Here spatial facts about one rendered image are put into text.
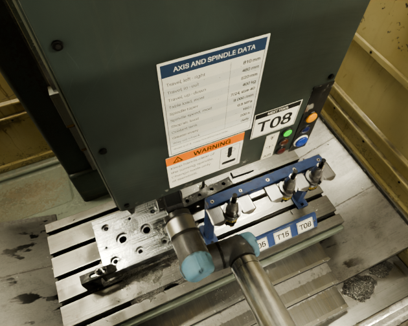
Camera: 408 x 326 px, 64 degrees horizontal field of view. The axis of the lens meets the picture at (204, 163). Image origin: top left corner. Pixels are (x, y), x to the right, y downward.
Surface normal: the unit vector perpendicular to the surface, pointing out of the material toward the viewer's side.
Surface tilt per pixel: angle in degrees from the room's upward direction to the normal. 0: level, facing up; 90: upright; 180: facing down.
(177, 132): 90
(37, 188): 0
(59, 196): 0
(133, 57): 90
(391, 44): 90
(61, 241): 0
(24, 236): 24
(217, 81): 90
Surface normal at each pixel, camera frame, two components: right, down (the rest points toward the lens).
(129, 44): 0.40, 0.77
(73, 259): 0.01, -0.54
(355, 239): -0.37, -0.36
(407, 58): -0.92, 0.33
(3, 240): 0.38, -0.63
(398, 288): -0.11, -0.75
